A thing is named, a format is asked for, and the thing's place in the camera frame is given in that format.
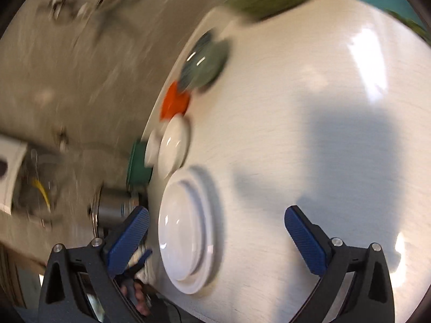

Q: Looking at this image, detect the orange bowl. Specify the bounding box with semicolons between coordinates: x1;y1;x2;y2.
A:
159;81;191;120

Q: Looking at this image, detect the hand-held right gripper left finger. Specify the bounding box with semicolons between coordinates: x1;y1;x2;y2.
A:
38;206;151;323

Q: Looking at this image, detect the yellow cable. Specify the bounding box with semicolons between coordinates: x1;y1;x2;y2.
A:
32;178;51;212

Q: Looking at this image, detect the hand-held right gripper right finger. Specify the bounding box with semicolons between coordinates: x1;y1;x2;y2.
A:
284;205;395;323

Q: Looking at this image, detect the metal table leg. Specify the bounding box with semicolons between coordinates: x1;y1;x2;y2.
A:
89;188;147;233

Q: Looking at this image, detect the large white plate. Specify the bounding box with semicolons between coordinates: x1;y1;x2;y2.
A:
158;166;223;295

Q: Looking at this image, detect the dark grey bowl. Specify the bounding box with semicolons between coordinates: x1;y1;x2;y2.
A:
178;30;218;90

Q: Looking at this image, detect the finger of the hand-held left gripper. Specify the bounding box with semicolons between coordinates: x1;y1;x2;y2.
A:
126;249;153;276

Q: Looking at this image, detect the small white bowl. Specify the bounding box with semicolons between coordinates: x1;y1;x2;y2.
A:
158;115;192;179

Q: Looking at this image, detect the tiny white dish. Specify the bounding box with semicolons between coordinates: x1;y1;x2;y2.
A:
144;129;165;169

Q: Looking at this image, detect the person's left hand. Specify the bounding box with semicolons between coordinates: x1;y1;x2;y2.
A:
120;280;151;316

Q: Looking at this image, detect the teal bowl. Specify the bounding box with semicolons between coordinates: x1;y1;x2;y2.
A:
355;0;426;31

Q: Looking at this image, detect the sage green bowl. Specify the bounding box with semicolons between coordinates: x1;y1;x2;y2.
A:
199;38;231;91

